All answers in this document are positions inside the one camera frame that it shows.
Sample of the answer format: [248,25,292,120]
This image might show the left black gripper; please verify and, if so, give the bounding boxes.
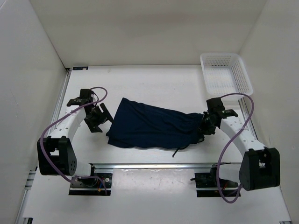
[84,103,114,133]

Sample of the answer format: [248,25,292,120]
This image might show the navy blue shorts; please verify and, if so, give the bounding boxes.
[106,98,204,151]

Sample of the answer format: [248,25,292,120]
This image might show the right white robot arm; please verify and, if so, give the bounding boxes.
[199,98,280,191]

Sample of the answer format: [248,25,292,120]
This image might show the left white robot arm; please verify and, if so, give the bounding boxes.
[37,88,113,187]

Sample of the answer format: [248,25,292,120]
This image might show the white plastic mesh basket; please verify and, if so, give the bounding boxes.
[200,53,253,101]

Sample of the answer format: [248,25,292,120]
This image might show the small dark label sticker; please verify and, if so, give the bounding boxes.
[72,66,89,70]

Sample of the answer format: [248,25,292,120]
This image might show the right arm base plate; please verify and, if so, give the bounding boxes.
[190,168,239,198]

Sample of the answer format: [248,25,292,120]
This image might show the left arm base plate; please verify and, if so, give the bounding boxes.
[69,167,113,196]

